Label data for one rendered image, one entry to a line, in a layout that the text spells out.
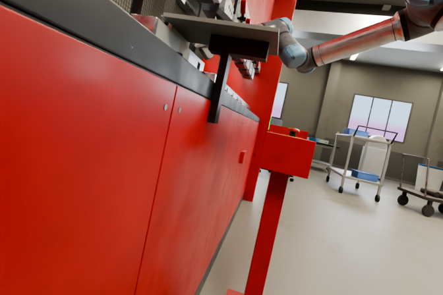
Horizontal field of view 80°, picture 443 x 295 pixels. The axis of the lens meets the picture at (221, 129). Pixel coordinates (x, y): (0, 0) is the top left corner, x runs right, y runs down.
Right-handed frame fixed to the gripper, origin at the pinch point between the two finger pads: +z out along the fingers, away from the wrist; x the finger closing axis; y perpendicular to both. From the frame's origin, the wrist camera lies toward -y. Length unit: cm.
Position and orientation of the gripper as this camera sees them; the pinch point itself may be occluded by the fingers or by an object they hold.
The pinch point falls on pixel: (194, 45)
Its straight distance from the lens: 91.2
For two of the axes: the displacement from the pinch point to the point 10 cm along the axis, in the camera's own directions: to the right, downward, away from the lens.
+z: -9.1, 3.3, -2.5
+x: -3.0, -1.1, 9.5
